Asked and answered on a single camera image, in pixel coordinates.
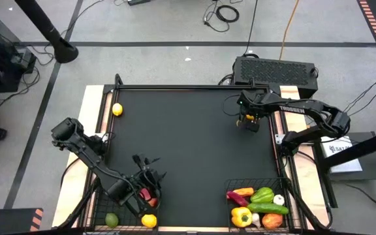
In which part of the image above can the red chili pepper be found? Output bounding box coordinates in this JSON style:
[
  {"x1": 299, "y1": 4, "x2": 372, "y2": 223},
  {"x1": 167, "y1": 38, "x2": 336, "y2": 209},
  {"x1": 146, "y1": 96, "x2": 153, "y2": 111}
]
[{"x1": 226, "y1": 190, "x2": 250, "y2": 208}]

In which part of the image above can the orange long pepper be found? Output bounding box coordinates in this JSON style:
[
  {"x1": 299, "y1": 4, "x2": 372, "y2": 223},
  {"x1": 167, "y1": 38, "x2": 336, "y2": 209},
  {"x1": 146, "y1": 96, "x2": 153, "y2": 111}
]
[{"x1": 232, "y1": 187, "x2": 256, "y2": 198}]

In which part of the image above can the black equipment cart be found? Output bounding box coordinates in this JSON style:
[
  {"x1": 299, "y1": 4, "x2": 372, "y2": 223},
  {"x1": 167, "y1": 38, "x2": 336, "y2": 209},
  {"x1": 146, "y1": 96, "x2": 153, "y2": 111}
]
[{"x1": 0, "y1": 16, "x2": 39, "y2": 95}]

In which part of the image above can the black wire basket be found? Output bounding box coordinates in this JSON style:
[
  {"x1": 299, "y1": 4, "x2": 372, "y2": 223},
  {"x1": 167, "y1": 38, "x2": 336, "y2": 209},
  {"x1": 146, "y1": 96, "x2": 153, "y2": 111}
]
[
  {"x1": 89, "y1": 187, "x2": 162, "y2": 231},
  {"x1": 226, "y1": 178, "x2": 295, "y2": 233}
]

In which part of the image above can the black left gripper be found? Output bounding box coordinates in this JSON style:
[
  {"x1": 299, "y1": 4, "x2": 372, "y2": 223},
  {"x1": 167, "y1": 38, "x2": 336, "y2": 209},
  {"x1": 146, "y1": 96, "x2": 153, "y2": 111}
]
[{"x1": 132, "y1": 157, "x2": 168, "y2": 196}]

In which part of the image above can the light wooden table board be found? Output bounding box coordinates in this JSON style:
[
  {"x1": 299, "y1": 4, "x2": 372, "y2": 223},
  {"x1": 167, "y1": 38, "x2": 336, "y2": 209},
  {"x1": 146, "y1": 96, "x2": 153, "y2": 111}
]
[{"x1": 51, "y1": 84, "x2": 332, "y2": 233}]

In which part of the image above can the green bell pepper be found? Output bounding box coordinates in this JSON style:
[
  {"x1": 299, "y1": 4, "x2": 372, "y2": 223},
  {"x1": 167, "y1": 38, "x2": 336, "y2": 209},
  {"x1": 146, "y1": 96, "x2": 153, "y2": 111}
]
[{"x1": 249, "y1": 186, "x2": 275, "y2": 204}]

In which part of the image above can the orange round vegetable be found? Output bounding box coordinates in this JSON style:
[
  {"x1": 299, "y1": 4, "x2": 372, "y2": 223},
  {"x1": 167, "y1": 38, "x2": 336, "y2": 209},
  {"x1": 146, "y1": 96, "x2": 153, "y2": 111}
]
[{"x1": 261, "y1": 213, "x2": 284, "y2": 230}]

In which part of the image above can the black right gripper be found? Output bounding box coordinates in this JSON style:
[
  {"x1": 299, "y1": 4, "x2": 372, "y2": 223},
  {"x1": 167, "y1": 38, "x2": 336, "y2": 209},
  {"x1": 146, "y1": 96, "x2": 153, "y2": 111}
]
[{"x1": 236, "y1": 89, "x2": 270, "y2": 133}]

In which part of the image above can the white printed sheet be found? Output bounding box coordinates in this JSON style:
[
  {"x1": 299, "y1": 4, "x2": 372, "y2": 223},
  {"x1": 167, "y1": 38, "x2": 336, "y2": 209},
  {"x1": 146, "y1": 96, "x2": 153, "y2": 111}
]
[{"x1": 319, "y1": 135, "x2": 364, "y2": 174}]

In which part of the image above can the black diagonal frame strut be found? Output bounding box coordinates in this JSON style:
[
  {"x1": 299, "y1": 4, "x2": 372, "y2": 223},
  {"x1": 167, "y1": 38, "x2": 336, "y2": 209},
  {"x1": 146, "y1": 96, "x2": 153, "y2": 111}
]
[
  {"x1": 56, "y1": 178, "x2": 101, "y2": 230},
  {"x1": 284, "y1": 179, "x2": 328, "y2": 231}
]

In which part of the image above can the orange red mango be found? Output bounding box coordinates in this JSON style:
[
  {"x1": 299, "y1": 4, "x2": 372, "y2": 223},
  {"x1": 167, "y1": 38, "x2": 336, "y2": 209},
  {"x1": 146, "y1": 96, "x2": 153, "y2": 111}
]
[{"x1": 140, "y1": 188, "x2": 159, "y2": 208}]

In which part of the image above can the green lime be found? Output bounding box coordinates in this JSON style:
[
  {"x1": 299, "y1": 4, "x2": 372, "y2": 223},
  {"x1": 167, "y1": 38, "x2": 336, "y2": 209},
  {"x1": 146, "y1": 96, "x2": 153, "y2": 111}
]
[{"x1": 104, "y1": 212, "x2": 119, "y2": 229}]

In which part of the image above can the yellow bell pepper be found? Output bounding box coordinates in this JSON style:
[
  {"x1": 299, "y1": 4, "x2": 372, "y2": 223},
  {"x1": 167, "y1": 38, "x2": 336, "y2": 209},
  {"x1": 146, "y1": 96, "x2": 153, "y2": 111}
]
[{"x1": 230, "y1": 206, "x2": 253, "y2": 228}]

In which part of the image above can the black ribbed floor pole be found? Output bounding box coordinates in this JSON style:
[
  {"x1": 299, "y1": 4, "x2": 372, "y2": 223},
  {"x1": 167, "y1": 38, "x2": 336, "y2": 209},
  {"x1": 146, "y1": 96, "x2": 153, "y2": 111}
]
[{"x1": 13, "y1": 0, "x2": 80, "y2": 64}]

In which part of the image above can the dark grey side table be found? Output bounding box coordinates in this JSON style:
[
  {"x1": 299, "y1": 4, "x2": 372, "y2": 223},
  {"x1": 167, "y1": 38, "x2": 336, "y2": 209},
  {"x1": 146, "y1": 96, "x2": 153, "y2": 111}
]
[{"x1": 311, "y1": 130, "x2": 376, "y2": 182}]

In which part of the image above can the black hanging power cable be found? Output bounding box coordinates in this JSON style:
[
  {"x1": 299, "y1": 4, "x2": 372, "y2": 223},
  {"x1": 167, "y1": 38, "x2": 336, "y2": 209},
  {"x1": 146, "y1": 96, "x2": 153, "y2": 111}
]
[{"x1": 242, "y1": 0, "x2": 260, "y2": 55}]

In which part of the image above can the black table edge frame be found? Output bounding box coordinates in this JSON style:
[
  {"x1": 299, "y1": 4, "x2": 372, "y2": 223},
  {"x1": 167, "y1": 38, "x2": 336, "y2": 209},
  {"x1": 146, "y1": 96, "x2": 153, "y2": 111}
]
[{"x1": 100, "y1": 73, "x2": 295, "y2": 234}]

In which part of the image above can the black coiled floor cable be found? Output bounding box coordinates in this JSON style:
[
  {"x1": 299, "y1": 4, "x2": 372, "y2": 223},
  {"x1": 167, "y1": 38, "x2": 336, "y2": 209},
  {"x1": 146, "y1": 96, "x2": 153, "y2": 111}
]
[{"x1": 202, "y1": 0, "x2": 241, "y2": 33}]

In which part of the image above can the green cucumber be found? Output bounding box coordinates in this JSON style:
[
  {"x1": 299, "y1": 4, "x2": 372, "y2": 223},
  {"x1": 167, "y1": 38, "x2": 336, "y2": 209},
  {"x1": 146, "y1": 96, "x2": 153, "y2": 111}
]
[{"x1": 247, "y1": 202, "x2": 290, "y2": 215}]

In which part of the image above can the black perforated computer case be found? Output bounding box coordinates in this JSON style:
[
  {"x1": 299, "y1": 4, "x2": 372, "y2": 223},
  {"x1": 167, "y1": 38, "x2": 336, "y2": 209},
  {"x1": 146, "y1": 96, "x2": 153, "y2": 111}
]
[{"x1": 232, "y1": 55, "x2": 319, "y2": 101}]

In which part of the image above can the yellow orange hanging cable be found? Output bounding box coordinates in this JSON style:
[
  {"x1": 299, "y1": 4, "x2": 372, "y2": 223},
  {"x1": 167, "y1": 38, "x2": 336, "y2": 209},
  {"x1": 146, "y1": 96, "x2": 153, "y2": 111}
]
[{"x1": 278, "y1": 0, "x2": 302, "y2": 61}]

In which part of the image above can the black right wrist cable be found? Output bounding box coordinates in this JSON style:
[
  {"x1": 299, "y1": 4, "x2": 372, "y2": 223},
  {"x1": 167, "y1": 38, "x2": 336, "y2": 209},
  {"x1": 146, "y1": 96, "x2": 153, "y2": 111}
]
[{"x1": 221, "y1": 93, "x2": 242, "y2": 118}]

